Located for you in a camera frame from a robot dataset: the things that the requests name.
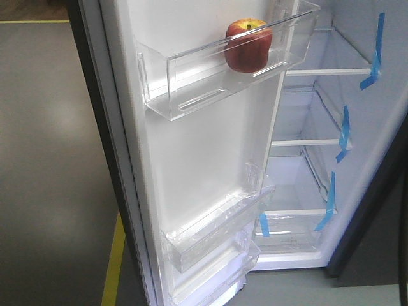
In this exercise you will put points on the clear lower door bin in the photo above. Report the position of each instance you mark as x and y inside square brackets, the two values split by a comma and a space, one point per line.
[215, 273]

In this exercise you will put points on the clear upper door bin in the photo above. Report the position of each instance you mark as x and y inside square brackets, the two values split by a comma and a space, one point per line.
[176, 85]

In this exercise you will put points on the fridge door white inside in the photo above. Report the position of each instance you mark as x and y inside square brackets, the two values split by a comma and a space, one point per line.
[165, 173]

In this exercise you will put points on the blue tape strip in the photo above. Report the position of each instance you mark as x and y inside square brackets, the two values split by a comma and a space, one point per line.
[330, 205]
[344, 136]
[264, 225]
[376, 61]

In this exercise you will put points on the red yellow apple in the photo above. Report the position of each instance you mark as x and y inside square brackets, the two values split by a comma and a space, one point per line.
[249, 53]

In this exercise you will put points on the dark grey fridge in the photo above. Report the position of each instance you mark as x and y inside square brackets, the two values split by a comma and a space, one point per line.
[305, 142]

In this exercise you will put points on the clear door bin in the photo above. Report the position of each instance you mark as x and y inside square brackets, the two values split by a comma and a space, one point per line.
[192, 242]
[215, 273]
[176, 85]

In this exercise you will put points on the clear middle door bin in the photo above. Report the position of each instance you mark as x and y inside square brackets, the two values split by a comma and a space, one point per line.
[192, 242]

